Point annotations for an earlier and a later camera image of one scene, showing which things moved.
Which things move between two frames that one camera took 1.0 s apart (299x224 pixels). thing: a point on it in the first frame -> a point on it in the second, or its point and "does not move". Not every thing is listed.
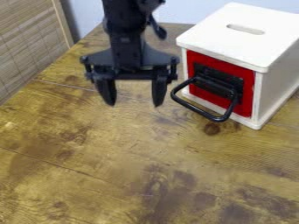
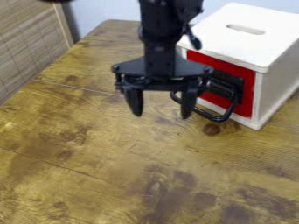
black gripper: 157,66 -> 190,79
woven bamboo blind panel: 34,36 does not move
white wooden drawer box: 253,36 does not move
